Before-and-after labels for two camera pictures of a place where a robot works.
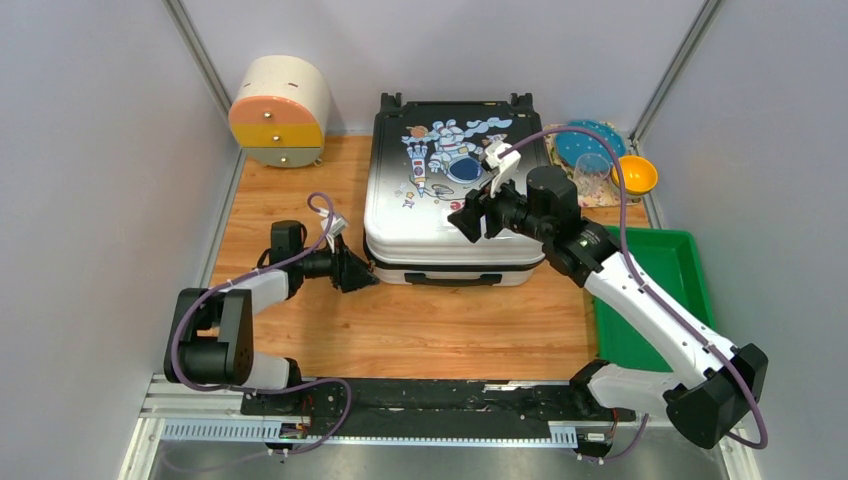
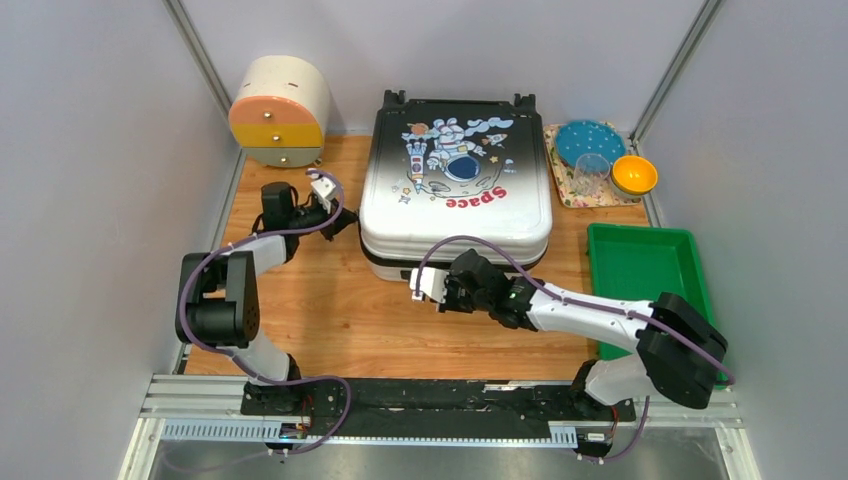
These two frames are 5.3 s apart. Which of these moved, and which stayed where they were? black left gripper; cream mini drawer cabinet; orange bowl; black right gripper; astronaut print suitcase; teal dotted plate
Moved: black right gripper; black left gripper
Stayed: astronaut print suitcase; orange bowl; teal dotted plate; cream mini drawer cabinet
